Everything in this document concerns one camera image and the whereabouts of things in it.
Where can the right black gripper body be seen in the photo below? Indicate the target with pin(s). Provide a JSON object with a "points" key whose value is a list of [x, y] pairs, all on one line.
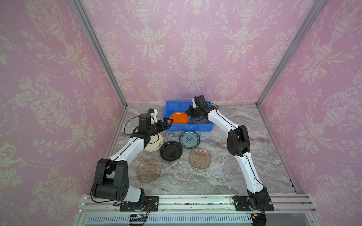
{"points": [[194, 111]]}

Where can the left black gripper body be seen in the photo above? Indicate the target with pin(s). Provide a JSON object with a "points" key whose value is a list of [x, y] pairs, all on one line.
{"points": [[154, 129]]}

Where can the orange plastic plate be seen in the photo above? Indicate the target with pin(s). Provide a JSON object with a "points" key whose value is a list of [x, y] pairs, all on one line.
{"points": [[179, 118]]}

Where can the grey clear plate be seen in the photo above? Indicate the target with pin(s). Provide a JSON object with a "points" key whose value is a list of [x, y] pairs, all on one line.
{"points": [[201, 120]]}

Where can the blue floral patterned plate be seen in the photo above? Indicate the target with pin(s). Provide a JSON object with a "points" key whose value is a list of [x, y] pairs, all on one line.
{"points": [[189, 139]]}

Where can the brown clear plate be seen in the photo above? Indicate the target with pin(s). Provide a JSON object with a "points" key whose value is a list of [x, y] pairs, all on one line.
{"points": [[200, 158], [148, 170]]}

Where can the clear glass plate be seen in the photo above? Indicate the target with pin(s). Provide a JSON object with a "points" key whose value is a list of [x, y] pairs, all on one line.
{"points": [[177, 173]]}

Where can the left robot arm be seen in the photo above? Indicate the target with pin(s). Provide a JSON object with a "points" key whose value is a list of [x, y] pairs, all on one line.
{"points": [[111, 181]]}

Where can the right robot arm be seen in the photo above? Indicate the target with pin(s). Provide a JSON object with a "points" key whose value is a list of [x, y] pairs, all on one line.
{"points": [[238, 145]]}

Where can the cream plate left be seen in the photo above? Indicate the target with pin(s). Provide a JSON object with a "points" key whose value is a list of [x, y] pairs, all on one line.
{"points": [[155, 143]]}

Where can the black round plate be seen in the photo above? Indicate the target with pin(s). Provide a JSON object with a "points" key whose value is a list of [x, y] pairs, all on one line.
{"points": [[171, 151]]}

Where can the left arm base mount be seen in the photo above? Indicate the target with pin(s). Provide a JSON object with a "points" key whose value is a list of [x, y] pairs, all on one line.
{"points": [[149, 203]]}

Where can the right corner aluminium post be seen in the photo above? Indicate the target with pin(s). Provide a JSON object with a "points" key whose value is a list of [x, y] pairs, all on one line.
{"points": [[300, 34]]}

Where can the corner aluminium post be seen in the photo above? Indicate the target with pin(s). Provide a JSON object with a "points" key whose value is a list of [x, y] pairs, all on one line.
{"points": [[300, 34], [91, 34]]}

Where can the aluminium frame rail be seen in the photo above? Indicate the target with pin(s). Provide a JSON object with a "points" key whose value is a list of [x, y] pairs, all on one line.
{"points": [[201, 210]]}

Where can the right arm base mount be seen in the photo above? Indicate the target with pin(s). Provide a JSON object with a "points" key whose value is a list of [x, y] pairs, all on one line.
{"points": [[247, 203]]}

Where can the left corner aluminium post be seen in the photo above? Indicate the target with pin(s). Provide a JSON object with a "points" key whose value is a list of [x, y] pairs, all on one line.
{"points": [[91, 34]]}

